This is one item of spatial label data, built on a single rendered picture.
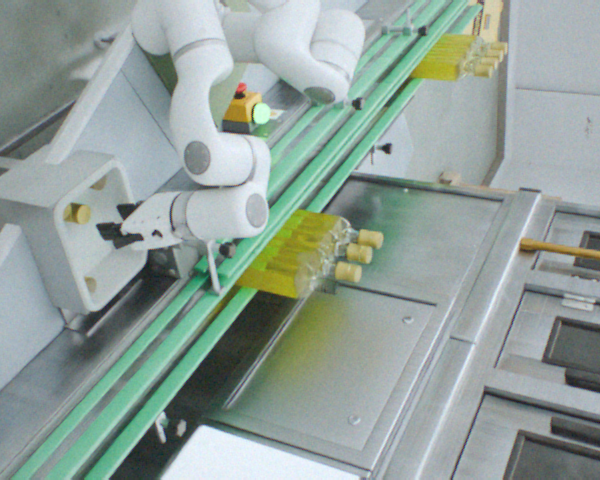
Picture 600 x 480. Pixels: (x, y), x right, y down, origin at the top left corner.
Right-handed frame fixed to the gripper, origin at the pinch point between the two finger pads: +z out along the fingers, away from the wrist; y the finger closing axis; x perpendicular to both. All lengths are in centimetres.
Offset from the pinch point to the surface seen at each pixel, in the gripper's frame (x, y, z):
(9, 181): 11.2, -2.9, 16.0
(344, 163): -33, 74, 4
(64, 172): 9.1, 2.2, 8.7
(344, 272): -32.8, 28.4, -17.3
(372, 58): -17, 101, 2
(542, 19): -190, 604, 107
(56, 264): -2.5, -7.8, 9.7
